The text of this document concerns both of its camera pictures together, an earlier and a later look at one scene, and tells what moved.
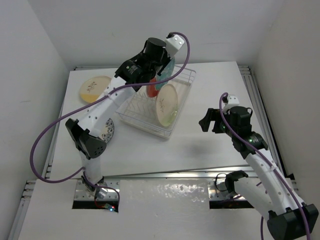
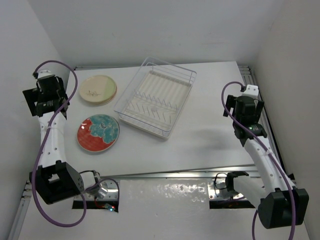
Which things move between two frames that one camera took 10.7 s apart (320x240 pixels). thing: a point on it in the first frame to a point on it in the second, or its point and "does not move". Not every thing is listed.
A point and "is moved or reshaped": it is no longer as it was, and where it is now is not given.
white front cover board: (148, 209) does not move
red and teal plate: (153, 90) is moved or reshaped
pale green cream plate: (167, 104) to (98, 89)
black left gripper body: (164, 58) to (33, 95)
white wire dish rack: (141, 110) does not move
